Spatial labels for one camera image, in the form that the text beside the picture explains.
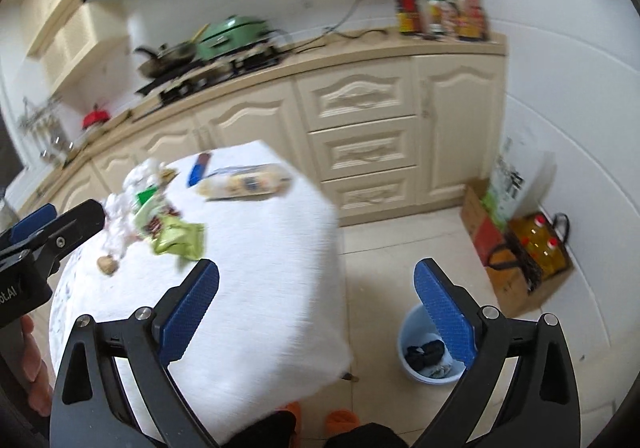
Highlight clear plastic wrap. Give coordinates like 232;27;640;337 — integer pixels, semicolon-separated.
103;158;176;263

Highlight blue plastic trash bin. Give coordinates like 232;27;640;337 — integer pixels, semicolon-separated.
397;304;465;385

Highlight person left hand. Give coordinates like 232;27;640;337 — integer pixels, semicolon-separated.
21;315;52;418

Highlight brown round cookie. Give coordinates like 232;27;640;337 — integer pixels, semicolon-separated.
96;255;119;276

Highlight hanging utensil rack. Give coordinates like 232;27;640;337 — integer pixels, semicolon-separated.
18;95;75;168

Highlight green snack wrapper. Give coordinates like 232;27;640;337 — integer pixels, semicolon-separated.
151;215;205;260

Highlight red pot lid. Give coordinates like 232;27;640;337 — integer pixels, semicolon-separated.
82;104;111;130

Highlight blue snack bar wrapper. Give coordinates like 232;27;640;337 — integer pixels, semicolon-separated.
186;152;212;187

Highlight cardboard box with oil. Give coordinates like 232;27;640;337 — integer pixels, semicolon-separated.
461;179;573;318

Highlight cream upper cabinet left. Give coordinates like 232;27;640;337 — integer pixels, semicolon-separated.
21;0;127;93

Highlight cracker sleeve package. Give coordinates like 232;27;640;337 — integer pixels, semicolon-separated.
195;164;292;200

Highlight black gas stove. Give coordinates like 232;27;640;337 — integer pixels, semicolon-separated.
134;42;290;106

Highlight black frying pan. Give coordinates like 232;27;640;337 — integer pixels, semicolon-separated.
132;23;209;80

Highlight orange slipper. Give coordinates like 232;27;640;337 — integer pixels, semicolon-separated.
323;409;360;438

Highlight white rice bag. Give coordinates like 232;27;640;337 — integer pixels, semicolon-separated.
482;128;555;230

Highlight green electric cooker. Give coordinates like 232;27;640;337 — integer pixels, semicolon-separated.
196;15;272;61

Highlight cream base cabinets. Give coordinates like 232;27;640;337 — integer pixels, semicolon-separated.
21;33;508;226

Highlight dark soy sauce bottle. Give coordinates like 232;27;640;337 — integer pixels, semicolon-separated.
395;0;424;35

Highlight orange label condiment bottle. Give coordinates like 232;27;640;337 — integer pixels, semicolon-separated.
452;0;490;42

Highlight yellow cap seasoning bottle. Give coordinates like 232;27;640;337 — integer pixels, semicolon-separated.
427;0;445;36

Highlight black power cable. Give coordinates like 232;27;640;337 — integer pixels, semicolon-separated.
292;0;388;54

